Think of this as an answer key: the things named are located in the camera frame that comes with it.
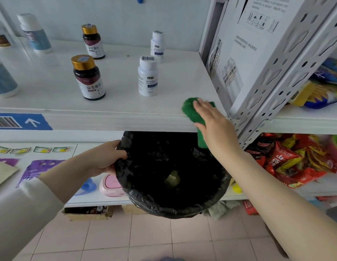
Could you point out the person's right forearm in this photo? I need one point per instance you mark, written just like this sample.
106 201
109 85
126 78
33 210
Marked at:
279 209

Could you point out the row of green yellow stickers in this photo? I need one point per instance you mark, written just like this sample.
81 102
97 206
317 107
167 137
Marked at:
42 149

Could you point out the blue detergent container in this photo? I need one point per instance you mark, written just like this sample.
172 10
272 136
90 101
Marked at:
88 187

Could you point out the pink plastic case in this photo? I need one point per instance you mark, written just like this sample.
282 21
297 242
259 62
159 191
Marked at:
111 186

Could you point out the white arm sleeve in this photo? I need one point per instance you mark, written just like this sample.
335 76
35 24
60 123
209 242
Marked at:
21 214

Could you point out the white bottle navy label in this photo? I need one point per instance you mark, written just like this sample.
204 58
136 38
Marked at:
157 47
148 77

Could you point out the grey green rag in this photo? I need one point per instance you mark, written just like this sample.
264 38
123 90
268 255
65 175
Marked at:
220 209

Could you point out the white bottle brown label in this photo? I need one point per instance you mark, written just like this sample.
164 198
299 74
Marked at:
1 38

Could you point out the white printed carton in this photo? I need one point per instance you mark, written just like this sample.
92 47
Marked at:
239 51

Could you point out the blue yellow snack bag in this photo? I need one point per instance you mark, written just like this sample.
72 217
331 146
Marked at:
317 92

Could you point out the pile of red snack packets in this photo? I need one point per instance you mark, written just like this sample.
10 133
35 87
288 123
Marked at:
293 157

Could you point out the beige paper card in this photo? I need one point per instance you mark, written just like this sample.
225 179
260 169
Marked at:
4 173

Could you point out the purple detergent bag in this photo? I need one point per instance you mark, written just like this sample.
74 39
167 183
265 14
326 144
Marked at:
35 168
6 161

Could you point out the gold cap dark bottle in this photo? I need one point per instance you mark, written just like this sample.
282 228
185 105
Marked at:
88 78
93 43

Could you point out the person's left hand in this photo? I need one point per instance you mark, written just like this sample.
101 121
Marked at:
108 157

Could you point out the person's right hand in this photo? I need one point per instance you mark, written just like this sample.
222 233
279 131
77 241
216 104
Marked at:
217 127

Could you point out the black-lined trash bin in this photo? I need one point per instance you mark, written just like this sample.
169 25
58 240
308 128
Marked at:
157 160

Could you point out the green cleaning cloth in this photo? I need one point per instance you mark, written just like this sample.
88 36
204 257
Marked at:
190 108

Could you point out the small closed cardboard box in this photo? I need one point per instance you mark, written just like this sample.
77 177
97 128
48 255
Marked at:
133 209

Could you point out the red white flat packet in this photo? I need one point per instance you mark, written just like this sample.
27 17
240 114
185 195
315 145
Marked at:
250 207

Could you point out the white bottle light blue label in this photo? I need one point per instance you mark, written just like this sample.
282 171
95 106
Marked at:
4 81
35 35

